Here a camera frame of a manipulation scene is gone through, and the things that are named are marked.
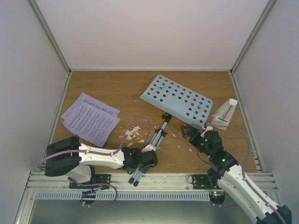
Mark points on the aluminium front rail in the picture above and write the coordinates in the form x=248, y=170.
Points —
x=149, y=182

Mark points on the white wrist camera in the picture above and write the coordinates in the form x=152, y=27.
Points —
x=149, y=147
x=207, y=127

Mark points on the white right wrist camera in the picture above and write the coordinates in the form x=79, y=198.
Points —
x=207, y=127

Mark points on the white metronome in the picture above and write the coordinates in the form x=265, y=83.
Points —
x=223, y=115

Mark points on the light blue music stand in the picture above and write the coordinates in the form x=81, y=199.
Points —
x=176, y=101

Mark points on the white sheet music pages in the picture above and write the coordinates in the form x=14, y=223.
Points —
x=91, y=119

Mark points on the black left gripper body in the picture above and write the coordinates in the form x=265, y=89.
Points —
x=144, y=169

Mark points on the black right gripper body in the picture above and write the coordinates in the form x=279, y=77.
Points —
x=194, y=141

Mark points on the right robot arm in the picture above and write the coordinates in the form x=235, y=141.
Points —
x=227, y=174

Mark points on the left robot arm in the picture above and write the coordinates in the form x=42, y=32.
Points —
x=76, y=160

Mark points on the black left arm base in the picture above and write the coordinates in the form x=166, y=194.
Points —
x=98, y=178

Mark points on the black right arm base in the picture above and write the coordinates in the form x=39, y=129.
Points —
x=202, y=181

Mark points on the slotted grey cable duct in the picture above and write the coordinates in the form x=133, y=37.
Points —
x=125, y=196

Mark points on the white debris pile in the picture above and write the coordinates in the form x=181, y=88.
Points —
x=140, y=127

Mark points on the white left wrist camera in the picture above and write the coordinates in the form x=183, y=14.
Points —
x=149, y=147

